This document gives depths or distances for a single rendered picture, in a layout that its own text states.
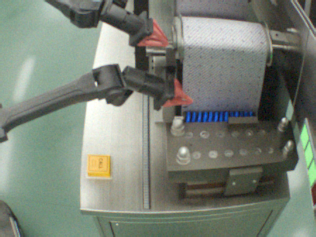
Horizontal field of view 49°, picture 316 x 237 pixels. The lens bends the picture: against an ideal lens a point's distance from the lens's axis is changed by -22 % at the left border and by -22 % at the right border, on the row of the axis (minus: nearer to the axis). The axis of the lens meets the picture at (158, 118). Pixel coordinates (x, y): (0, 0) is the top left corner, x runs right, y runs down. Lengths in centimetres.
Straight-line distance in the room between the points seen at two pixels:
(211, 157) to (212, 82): 20
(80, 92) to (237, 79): 42
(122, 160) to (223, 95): 35
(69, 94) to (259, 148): 53
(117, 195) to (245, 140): 39
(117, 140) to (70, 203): 101
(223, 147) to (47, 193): 139
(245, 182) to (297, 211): 120
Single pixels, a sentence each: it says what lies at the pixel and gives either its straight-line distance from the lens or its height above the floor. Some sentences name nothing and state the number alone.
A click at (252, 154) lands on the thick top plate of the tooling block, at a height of 103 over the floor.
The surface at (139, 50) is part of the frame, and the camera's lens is 148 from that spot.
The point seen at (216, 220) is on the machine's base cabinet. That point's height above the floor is 81.
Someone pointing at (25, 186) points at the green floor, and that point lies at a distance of 239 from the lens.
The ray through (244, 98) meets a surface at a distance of 119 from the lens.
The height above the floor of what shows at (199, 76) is 116.
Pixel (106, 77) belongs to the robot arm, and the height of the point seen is 121.
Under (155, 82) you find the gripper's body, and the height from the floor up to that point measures 115.
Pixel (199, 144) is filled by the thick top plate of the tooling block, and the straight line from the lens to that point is 113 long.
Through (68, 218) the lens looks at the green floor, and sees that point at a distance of 221.
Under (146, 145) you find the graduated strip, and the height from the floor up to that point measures 90.
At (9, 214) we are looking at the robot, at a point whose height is 24.
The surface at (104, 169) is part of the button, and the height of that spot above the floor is 92.
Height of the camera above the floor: 191
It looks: 48 degrees down
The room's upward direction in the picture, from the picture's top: straight up
